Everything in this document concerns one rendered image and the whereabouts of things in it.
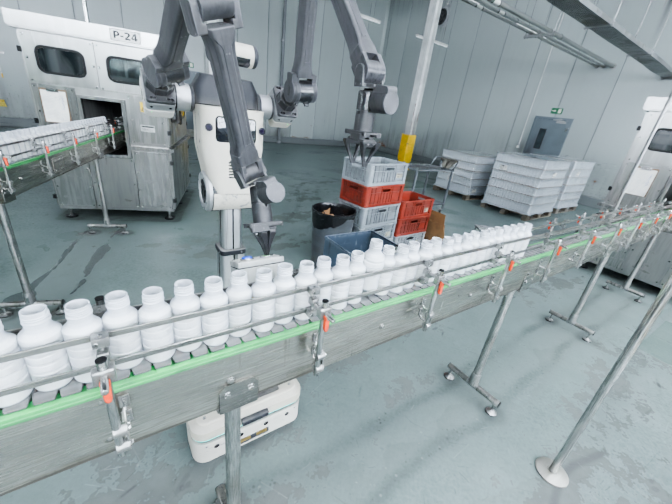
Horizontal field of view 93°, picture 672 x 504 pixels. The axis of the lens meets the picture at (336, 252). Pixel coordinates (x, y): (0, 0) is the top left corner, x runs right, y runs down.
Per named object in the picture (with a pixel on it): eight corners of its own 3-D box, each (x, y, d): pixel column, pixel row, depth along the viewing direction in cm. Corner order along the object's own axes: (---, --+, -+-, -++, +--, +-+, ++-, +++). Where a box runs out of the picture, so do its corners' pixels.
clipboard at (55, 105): (46, 121, 328) (38, 86, 314) (73, 124, 335) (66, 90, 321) (44, 121, 324) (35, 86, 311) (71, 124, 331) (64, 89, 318)
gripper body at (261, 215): (284, 226, 95) (281, 201, 94) (251, 230, 89) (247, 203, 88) (275, 226, 100) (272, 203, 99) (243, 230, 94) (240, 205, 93)
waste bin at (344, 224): (320, 279, 313) (327, 217, 287) (298, 260, 346) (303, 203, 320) (356, 271, 338) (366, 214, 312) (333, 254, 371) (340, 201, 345)
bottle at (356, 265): (352, 292, 104) (359, 247, 97) (364, 301, 100) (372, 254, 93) (338, 297, 100) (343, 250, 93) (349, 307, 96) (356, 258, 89)
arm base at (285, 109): (272, 86, 126) (277, 116, 125) (280, 75, 119) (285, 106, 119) (292, 90, 130) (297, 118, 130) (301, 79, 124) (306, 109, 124)
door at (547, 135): (542, 194, 944) (572, 118, 858) (510, 186, 1017) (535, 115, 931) (543, 194, 949) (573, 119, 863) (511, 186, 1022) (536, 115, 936)
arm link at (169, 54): (206, -71, 61) (155, -71, 56) (244, 4, 64) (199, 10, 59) (173, 59, 97) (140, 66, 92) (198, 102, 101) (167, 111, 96)
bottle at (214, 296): (232, 333, 79) (232, 275, 73) (222, 349, 74) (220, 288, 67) (209, 329, 79) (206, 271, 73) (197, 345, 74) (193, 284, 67)
